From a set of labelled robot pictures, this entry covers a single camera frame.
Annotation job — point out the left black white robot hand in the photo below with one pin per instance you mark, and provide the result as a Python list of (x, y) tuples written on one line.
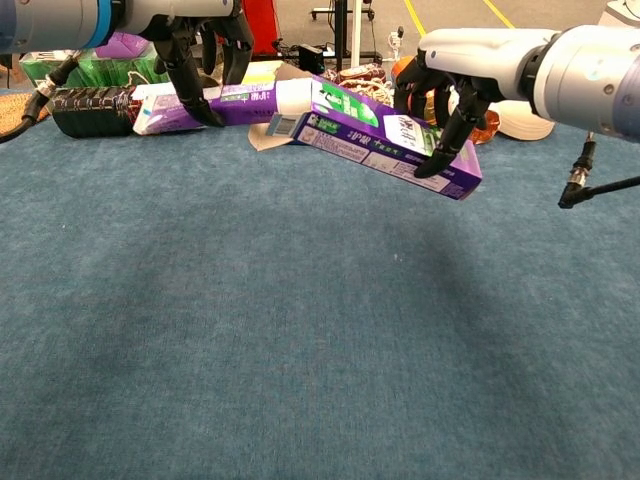
[(180, 15)]

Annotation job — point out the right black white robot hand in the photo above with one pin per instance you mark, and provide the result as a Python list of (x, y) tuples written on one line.
[(480, 55)]

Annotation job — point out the purple white toothpaste tube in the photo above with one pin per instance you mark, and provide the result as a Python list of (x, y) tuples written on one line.
[(250, 105)]

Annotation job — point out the purple toothpaste carton box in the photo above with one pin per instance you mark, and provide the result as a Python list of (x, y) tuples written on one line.
[(350, 140)]

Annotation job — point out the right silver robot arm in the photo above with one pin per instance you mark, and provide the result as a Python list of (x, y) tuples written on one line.
[(590, 75)]

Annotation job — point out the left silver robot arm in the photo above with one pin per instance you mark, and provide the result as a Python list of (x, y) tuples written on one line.
[(50, 22)]

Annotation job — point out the small purple box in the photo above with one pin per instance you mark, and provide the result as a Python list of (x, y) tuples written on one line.
[(120, 50)]

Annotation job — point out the green package stack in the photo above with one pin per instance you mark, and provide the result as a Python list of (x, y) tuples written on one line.
[(100, 70)]

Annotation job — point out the black power adapter box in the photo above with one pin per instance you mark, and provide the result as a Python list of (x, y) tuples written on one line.
[(311, 54)]

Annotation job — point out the white drink bottle yellow cap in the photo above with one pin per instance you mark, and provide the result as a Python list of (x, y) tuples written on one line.
[(485, 134)]

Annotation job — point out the beige bowl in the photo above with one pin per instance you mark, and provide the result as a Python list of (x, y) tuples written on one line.
[(520, 127)]

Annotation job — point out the red cabinet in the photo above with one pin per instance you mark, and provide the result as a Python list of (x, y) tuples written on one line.
[(262, 25)]

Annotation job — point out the white power strip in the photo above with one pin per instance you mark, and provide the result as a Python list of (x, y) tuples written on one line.
[(396, 42)]

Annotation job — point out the yellow green lidded container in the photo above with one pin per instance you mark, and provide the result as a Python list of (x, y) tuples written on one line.
[(260, 72)]

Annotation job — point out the black wheeled cart base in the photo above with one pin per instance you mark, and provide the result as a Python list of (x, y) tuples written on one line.
[(370, 13)]

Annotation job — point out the brown sauce bottle yellow cap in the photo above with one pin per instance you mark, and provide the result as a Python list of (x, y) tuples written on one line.
[(360, 74)]

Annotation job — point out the white upright pole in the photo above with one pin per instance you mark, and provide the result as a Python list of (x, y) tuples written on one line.
[(356, 30)]

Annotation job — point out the dark tea drink bottle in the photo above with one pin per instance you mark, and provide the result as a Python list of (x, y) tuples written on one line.
[(85, 115)]

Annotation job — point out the black tripod stand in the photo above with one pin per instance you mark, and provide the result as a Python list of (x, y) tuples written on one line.
[(342, 35)]

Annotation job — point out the white machine housing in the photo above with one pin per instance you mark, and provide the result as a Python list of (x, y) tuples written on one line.
[(622, 12)]

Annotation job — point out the round woven rattan coaster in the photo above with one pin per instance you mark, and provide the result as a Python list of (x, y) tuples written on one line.
[(10, 112)]

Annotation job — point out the blue table cloth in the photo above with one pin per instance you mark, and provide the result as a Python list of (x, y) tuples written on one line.
[(300, 350)]

